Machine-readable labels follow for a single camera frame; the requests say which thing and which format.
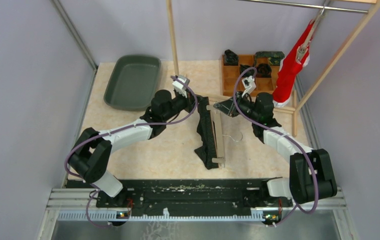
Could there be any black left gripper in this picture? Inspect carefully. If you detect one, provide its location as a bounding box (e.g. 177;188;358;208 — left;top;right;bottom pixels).
163;87;202;122

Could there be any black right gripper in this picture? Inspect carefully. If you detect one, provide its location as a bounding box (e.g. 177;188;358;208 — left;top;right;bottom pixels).
215;91;260;122

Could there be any beige clip hanger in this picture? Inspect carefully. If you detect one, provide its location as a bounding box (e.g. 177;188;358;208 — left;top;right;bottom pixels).
296;6;325;64
206;105;243;168

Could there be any black striped garment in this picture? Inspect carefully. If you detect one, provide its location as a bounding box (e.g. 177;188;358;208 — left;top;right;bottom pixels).
194;96;219;170

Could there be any red underwear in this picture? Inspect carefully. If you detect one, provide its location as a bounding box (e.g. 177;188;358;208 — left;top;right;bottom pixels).
272;20;312;108

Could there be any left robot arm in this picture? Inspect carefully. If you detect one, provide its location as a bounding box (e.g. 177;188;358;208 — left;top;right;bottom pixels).
65;88;198;207

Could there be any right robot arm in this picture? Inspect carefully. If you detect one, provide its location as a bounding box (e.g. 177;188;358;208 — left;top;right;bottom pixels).
214;91;337;206

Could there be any dark folded sock middle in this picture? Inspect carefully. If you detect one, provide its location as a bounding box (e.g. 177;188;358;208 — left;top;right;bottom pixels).
239;64;255;78

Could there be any wooden compartment tray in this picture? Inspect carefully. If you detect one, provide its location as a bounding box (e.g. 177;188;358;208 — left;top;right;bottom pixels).
221;53;281;97

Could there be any dark folded sock top-left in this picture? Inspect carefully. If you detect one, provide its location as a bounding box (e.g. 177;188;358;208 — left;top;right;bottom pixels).
223;49;239;66

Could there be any dark rolled sock right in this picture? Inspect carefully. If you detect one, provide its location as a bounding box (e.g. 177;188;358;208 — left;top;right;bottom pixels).
256;63;272;78

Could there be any grey plastic bin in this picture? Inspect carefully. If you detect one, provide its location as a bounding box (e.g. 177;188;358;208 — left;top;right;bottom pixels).
104;54;161;112

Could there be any camouflage folded cloth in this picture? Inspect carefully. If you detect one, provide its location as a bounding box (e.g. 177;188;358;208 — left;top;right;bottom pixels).
254;51;285;66

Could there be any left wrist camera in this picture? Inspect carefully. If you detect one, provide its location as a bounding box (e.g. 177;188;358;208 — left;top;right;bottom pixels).
171;75;190;98

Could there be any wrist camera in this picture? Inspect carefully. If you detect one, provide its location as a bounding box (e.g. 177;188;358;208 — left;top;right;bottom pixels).
241;75;256;97
171;75;190;98

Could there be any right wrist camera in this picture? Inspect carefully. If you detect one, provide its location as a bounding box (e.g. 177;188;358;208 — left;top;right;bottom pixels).
241;75;256;97

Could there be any wooden clothes rack frame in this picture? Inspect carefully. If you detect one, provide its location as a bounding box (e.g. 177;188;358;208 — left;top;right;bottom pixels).
166;0;380;138

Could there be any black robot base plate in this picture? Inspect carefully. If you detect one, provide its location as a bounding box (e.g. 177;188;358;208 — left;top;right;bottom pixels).
65;178;293;218

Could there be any aluminium front rail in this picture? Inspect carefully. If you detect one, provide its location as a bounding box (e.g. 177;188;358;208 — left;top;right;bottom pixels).
46;187;347;223

